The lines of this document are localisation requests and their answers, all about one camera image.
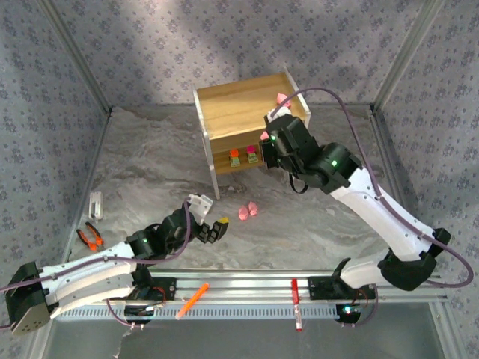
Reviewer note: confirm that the pink pig toy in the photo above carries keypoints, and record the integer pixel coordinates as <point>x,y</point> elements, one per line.
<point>265,136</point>
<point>281,98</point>
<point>253,209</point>
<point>244,214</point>

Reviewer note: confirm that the green toy car pink top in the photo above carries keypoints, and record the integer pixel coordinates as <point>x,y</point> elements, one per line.
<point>251,154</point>

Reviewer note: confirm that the green toy car orange top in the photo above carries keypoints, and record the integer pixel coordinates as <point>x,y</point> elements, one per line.
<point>234,158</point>

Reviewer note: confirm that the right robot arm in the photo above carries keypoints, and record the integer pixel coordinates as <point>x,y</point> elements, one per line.
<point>385,220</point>

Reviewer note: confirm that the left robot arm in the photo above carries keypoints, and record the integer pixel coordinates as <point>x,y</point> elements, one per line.
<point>86,276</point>

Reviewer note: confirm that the orange marker pen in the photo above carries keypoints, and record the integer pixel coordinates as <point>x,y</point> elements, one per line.
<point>191,301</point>

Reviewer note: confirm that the orange black pliers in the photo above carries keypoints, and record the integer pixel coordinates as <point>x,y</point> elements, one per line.
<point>91,239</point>

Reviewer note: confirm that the red white marker pen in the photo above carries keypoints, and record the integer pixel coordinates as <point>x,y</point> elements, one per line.
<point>295,291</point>

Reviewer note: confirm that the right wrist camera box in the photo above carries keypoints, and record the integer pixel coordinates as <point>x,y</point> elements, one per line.
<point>282,113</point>

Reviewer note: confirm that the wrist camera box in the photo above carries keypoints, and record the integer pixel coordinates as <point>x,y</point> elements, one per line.
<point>201,205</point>
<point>282,113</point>

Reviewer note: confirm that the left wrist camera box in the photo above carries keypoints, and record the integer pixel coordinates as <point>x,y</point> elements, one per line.
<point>201,205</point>

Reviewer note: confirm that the wooden shelf white frame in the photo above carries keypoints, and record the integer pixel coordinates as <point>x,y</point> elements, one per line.
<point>232,108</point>

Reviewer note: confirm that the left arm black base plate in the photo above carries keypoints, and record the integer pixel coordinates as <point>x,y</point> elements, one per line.
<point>170,288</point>

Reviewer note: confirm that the aluminium mounting rail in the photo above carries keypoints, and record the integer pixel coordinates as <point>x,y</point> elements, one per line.
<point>243,288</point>

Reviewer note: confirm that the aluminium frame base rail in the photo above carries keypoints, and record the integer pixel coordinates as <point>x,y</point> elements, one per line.
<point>386,149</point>
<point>96,149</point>

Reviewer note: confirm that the white plastic bracket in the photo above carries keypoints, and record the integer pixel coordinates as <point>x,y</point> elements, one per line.
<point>96,205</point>

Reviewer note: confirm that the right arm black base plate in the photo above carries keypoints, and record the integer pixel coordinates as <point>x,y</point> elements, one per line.
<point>318,288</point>

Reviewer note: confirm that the aluminium frame post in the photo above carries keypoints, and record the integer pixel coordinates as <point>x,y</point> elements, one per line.
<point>77,56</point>
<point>405,56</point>

